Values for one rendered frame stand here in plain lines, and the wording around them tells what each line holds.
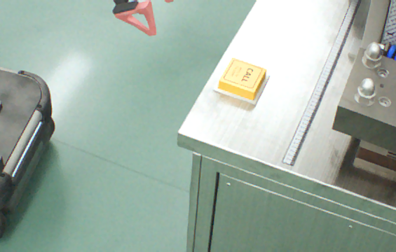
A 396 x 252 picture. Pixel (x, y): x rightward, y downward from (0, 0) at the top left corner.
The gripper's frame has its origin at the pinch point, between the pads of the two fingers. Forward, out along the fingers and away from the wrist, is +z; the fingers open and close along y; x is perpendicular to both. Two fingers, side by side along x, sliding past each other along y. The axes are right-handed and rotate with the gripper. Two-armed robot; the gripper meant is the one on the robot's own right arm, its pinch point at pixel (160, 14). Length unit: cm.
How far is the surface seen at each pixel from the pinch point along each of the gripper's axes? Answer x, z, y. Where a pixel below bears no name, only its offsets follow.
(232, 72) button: -5.6, 17.3, 2.3
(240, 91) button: -7.3, 19.3, -1.0
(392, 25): -36.9, 17.6, 9.3
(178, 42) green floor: 73, 79, 104
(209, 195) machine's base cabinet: 2.0, 32.7, -13.3
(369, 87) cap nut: -34.2, 16.9, -7.8
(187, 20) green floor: 74, 79, 116
